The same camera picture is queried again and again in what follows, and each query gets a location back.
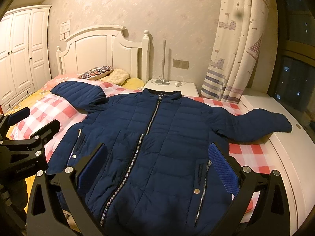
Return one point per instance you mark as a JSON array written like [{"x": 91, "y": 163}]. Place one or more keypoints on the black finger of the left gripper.
[
  {"x": 46, "y": 133},
  {"x": 13, "y": 118}
]

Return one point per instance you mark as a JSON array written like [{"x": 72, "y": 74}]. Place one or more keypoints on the cream quilted pillow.
[{"x": 116, "y": 77}]

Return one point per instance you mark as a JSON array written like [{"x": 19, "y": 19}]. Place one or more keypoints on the paper notice on wall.
[{"x": 64, "y": 30}]

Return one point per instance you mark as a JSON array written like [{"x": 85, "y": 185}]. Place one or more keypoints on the white window bench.
[{"x": 292, "y": 155}]

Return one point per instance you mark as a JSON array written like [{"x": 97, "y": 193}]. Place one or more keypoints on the dark window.
[{"x": 292, "y": 82}]

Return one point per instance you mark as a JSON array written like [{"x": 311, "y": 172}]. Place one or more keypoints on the white nightstand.
[{"x": 188, "y": 89}]

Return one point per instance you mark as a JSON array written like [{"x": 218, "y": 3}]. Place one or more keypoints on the slim desk lamp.
[{"x": 161, "y": 79}]

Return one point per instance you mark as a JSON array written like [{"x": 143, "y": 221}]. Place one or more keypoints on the yellow pillow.
[{"x": 133, "y": 84}]

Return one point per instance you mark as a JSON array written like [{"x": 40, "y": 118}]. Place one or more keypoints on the colourful patterned pillow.
[{"x": 97, "y": 73}]

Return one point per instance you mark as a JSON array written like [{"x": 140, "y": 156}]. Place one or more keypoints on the white wooden headboard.
[{"x": 104, "y": 45}]

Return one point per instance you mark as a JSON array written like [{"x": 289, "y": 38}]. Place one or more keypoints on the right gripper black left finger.
[{"x": 45, "y": 215}]

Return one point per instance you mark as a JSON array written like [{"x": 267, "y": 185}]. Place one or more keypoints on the boat print curtain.
[{"x": 240, "y": 29}]

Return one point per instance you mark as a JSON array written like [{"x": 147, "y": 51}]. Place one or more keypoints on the white charger with cable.
[{"x": 179, "y": 81}]

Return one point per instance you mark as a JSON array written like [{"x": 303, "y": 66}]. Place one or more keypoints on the navy blue puffer jacket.
[{"x": 157, "y": 178}]

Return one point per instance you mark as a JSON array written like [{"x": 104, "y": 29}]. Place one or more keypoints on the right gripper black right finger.
[{"x": 271, "y": 214}]

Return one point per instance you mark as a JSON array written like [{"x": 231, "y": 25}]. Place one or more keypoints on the white wardrobe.
[{"x": 24, "y": 53}]

